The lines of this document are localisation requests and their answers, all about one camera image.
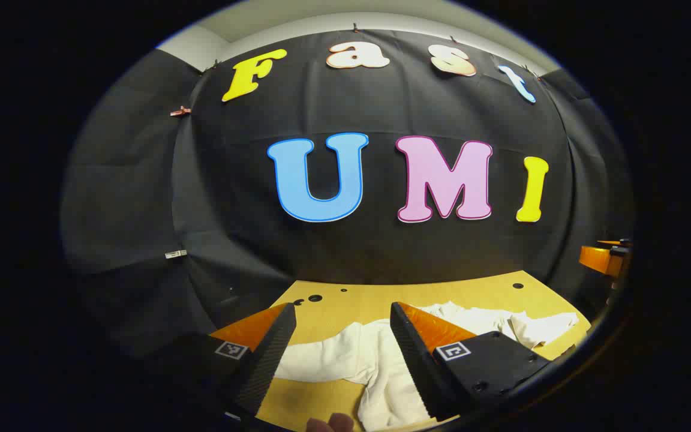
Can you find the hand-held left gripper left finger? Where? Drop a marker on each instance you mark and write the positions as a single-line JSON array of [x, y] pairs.
[[264, 360]]

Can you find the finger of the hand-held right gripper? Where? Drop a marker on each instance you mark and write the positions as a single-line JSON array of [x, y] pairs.
[[597, 259]]

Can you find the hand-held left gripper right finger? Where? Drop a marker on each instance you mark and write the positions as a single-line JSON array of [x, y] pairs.
[[417, 360]]

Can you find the cream sweatshirt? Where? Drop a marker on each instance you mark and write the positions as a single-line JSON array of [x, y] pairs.
[[345, 354]]

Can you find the black backdrop cloth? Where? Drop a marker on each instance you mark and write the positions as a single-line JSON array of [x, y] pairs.
[[381, 252]]

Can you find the white backdrop clip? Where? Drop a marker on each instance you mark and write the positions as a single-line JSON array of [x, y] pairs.
[[176, 254]]

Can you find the pink backdrop clip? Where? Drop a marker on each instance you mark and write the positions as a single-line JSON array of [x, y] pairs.
[[180, 111]]

